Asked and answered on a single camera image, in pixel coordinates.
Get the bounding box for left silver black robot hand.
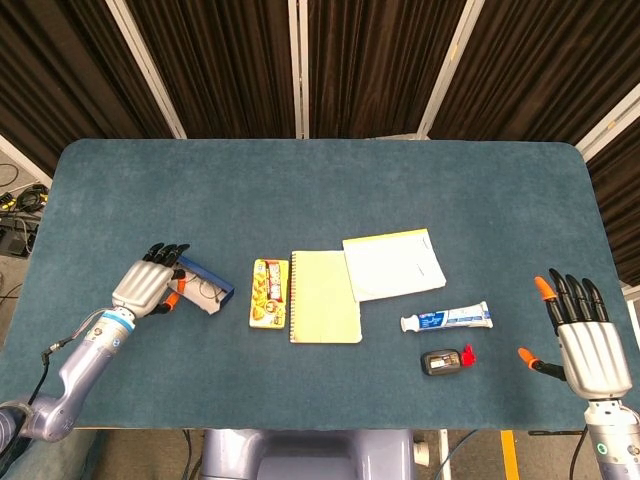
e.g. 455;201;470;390
110;242;192;320

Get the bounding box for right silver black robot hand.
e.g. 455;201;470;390
517;267;634;401

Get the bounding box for eyeglasses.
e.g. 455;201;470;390
184;279;224;301

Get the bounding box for grey blue-edged case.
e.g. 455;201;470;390
167;255;236;317

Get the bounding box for yellow curry roux box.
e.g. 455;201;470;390
248;258;290;330

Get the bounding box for yellow floor tape strip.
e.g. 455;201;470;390
501;430;519;480

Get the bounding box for black floor power box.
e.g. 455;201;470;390
0;218;39;259

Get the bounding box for blue white toothpaste tube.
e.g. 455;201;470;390
399;300;495;334

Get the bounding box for black bottle with red cap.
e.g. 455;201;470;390
420;344;478;376

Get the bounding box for dark curtain divider panel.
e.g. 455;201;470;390
417;0;640;161
574;84;640;321
298;0;482;140
0;0;186;189
105;0;306;140

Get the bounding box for white table leg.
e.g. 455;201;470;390
437;428;453;480

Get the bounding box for tan spiral notebook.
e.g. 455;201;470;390
288;249;364;345

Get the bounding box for blue felt table cover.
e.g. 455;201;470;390
0;138;632;431

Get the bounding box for white notepad yellow binding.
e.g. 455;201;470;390
342;228;448;303

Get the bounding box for lavender robot torso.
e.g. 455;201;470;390
199;428;416;480

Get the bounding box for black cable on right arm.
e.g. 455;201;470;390
569;427;592;480

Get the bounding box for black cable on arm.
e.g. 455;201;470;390
0;339;76;471
569;427;592;480

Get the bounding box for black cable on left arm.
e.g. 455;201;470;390
0;339;76;471

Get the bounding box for black yellow floor cable bundle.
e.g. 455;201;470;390
0;182;51;217

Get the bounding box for blue cable under table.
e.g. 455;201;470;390
441;429;480;480

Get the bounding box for black cable under table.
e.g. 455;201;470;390
180;428;197;480

